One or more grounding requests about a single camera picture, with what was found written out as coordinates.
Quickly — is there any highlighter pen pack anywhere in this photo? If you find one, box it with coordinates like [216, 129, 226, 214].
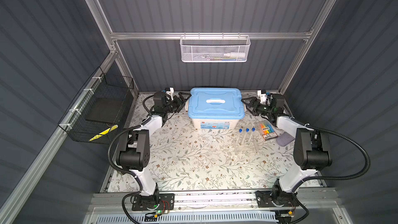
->
[258, 120, 278, 141]

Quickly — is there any white plastic storage bin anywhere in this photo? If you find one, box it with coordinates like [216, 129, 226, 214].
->
[191, 118, 240, 130]

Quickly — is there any white wire wall basket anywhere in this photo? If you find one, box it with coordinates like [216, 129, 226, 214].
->
[179, 35, 251, 63]

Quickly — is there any clear test tube rack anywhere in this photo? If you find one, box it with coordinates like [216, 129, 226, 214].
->
[232, 129, 260, 159]

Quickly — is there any blue plastic bin lid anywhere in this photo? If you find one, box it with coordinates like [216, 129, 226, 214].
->
[188, 88, 245, 120]

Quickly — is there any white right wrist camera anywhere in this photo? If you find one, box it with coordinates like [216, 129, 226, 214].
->
[257, 90, 268, 104]

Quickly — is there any black wire side basket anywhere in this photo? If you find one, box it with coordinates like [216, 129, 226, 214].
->
[59, 68, 135, 144]

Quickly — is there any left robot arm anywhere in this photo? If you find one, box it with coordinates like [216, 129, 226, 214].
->
[107, 88, 191, 203]

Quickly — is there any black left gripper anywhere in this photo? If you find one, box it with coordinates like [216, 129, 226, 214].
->
[163, 93, 190, 115]

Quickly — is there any grey purple pouch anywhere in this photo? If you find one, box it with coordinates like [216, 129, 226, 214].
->
[276, 132, 295, 147]

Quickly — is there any white bottle in basket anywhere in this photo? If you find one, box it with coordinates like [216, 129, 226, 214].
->
[223, 52, 246, 59]

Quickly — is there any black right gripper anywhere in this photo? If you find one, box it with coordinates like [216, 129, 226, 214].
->
[241, 98, 273, 118]

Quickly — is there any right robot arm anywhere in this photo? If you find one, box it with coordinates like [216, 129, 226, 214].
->
[241, 93, 371, 206]

